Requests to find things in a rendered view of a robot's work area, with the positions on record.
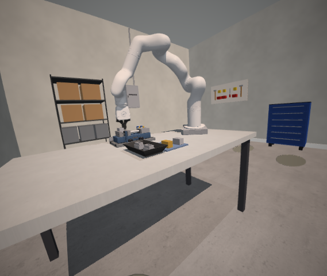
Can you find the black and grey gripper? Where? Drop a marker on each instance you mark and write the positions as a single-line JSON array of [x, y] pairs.
[[122, 113]]

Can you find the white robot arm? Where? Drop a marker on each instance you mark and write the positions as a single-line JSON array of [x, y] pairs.
[[159, 45]]

